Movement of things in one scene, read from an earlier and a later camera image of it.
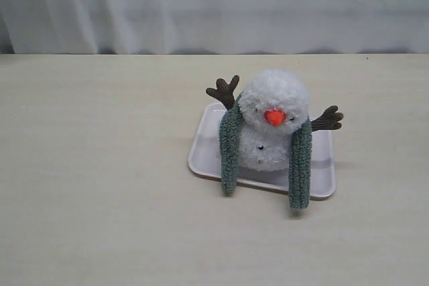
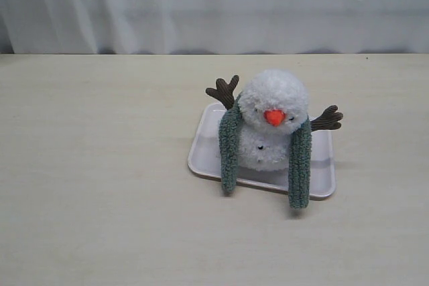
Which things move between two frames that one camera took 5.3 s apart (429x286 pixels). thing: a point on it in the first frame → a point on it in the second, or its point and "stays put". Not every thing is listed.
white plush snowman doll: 300,155 → 273,101
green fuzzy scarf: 300,156 stays put
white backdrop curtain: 214,9 stays put
